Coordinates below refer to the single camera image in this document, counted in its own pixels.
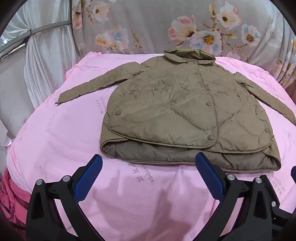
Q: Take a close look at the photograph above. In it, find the pink red cloth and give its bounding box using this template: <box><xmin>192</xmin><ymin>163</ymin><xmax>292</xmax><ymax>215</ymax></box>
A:
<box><xmin>0</xmin><ymin>168</ymin><xmax>31</xmax><ymax>230</ymax></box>

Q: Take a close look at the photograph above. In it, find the pink printed bed sheet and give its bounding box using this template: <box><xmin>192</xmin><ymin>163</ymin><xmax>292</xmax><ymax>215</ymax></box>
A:
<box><xmin>5</xmin><ymin>51</ymin><xmax>296</xmax><ymax>241</ymax></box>

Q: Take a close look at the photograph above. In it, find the grey floral fabric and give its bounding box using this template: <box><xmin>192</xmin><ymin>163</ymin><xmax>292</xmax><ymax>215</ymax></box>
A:
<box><xmin>72</xmin><ymin>0</ymin><xmax>296</xmax><ymax>90</ymax></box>

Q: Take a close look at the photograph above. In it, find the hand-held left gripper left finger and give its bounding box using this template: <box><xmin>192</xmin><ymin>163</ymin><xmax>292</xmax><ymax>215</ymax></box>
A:
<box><xmin>26</xmin><ymin>154</ymin><xmax>103</xmax><ymax>241</ymax></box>

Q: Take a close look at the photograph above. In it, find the grey curved rail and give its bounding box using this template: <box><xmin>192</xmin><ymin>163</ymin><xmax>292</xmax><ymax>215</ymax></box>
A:
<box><xmin>0</xmin><ymin>20</ymin><xmax>73</xmax><ymax>61</ymax></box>

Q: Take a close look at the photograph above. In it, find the khaki quilted jacket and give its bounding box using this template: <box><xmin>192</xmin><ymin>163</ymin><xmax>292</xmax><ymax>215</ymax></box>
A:
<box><xmin>55</xmin><ymin>49</ymin><xmax>296</xmax><ymax>172</ymax></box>

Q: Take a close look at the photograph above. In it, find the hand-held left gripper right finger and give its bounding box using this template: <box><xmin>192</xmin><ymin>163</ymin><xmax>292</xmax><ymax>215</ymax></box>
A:
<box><xmin>192</xmin><ymin>152</ymin><xmax>278</xmax><ymax>241</ymax></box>

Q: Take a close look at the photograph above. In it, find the white satin curtain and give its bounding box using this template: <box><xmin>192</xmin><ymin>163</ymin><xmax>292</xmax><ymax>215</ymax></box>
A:
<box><xmin>0</xmin><ymin>2</ymin><xmax>80</xmax><ymax>146</ymax></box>

